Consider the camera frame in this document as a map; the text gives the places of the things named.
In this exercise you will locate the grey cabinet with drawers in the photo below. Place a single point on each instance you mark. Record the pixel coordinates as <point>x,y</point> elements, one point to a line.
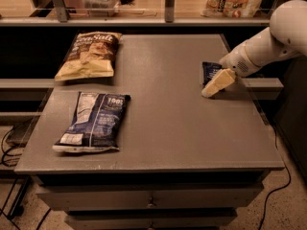
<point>183,162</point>

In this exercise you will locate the brown sea salt chip bag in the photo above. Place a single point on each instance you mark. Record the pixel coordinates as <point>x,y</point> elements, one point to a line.
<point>91,56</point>

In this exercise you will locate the metal shelf rail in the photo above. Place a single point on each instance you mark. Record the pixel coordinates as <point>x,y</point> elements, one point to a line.
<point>128,13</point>

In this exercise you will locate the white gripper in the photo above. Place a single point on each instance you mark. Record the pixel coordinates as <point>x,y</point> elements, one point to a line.
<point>236,62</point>

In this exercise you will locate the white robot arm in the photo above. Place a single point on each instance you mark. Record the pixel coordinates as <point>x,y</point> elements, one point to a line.
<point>284,38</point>

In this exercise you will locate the printed snack bag on shelf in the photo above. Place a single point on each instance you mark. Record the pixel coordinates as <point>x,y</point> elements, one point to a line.
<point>231,8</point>

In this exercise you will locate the blue chip bag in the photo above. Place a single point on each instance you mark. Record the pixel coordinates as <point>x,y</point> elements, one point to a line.
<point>96,121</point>

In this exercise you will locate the clear plastic container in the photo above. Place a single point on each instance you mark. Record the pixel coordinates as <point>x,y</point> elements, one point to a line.
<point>104,8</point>

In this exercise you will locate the dark blue rxbar wrapper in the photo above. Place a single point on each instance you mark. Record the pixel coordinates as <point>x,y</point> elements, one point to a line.
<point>210,69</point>

